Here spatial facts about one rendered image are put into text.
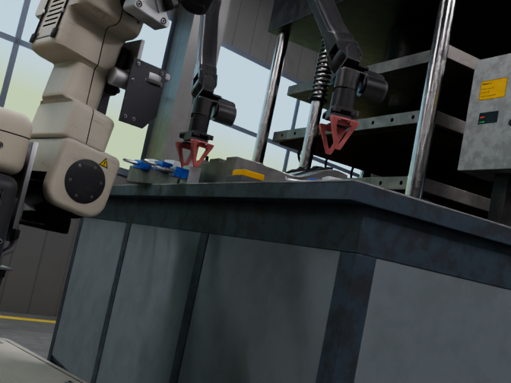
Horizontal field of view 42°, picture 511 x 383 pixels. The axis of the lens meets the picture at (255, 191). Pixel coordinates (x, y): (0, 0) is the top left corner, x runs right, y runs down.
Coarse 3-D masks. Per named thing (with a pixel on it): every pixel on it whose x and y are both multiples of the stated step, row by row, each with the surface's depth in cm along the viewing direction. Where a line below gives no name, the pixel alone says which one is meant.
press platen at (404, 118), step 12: (360, 120) 271; (372, 120) 264; (384, 120) 257; (396, 120) 251; (408, 120) 245; (444, 120) 239; (456, 120) 242; (276, 132) 329; (288, 132) 319; (300, 132) 309; (360, 132) 274; (456, 132) 243
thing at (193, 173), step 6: (156, 168) 184; (162, 168) 185; (168, 168) 186; (174, 168) 186; (180, 168) 186; (186, 168) 189; (192, 168) 188; (198, 168) 189; (174, 174) 186; (180, 174) 186; (186, 174) 187; (192, 174) 188; (198, 174) 189; (180, 180) 191; (186, 180) 187; (192, 180) 188; (198, 180) 189
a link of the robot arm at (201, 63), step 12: (216, 0) 209; (216, 12) 208; (204, 24) 203; (216, 24) 205; (204, 36) 201; (216, 36) 203; (204, 48) 199; (216, 48) 201; (204, 60) 196; (204, 72) 194; (216, 72) 196; (192, 84) 197; (216, 84) 194; (192, 96) 196
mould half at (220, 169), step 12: (204, 168) 194; (216, 168) 187; (228, 168) 180; (240, 168) 178; (252, 168) 180; (264, 168) 182; (204, 180) 192; (216, 180) 185; (264, 180) 182; (276, 180) 184
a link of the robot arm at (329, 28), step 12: (312, 0) 173; (324, 0) 171; (324, 12) 169; (336, 12) 170; (324, 24) 168; (336, 24) 167; (324, 36) 169; (336, 36) 164; (348, 36) 165; (336, 48) 166; (336, 60) 164
